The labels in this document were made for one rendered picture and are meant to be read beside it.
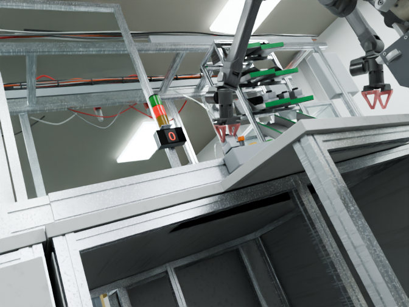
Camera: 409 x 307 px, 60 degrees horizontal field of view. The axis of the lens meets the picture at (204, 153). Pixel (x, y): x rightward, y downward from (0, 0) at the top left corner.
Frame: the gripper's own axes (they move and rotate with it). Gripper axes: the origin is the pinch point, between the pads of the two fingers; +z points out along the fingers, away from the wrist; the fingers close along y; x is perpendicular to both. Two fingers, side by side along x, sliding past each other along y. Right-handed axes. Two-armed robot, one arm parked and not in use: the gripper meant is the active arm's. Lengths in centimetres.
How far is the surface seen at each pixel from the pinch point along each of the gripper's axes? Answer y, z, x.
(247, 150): 13.9, -2.1, 30.4
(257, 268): -87, 131, -89
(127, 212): 57, 5, 37
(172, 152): 18.8, 4.3, -13.4
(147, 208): 51, 6, 37
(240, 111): -23.8, -8.0, -21.5
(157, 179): 42.7, 2.8, 24.5
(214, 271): -48, 123, -95
